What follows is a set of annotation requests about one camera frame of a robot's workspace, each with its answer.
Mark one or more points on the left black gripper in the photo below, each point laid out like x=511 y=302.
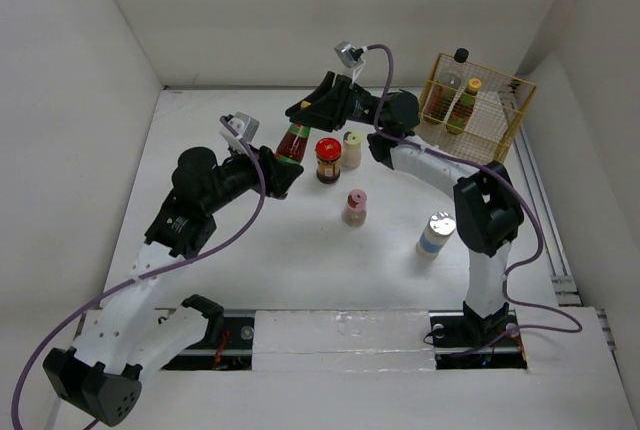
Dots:
x=277 y=171

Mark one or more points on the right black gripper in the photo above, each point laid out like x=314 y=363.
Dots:
x=327 y=107

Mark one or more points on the ketchup bottle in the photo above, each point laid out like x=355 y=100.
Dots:
x=463 y=108
x=292 y=146

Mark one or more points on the red-lid sauce jar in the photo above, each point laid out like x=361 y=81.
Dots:
x=328 y=155

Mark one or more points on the tall red-label sauce bottle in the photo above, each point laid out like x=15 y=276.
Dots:
x=445 y=88

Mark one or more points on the silver-lid blue-label shaker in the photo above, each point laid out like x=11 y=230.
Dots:
x=438 y=230

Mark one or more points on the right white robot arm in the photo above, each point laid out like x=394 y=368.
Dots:
x=488 y=211

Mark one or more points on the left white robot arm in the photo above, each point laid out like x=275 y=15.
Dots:
x=102 y=372

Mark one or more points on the yellow-lid white shaker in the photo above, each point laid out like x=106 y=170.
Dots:
x=352 y=153

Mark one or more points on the pink-lid spice shaker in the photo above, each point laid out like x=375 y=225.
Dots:
x=355 y=211

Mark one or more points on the white foam front board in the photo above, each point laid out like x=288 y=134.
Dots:
x=372 y=370

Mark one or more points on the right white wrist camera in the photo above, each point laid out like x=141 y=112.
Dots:
x=351 y=58

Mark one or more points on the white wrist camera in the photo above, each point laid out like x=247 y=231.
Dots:
x=236 y=127
x=351 y=58

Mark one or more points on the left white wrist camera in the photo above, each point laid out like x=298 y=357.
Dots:
x=236 y=127

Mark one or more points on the yellow wire basket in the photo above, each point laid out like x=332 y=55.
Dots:
x=500 y=108

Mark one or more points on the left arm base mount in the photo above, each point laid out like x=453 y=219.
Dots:
x=232 y=350

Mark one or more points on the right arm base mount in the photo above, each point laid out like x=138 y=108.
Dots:
x=457 y=345

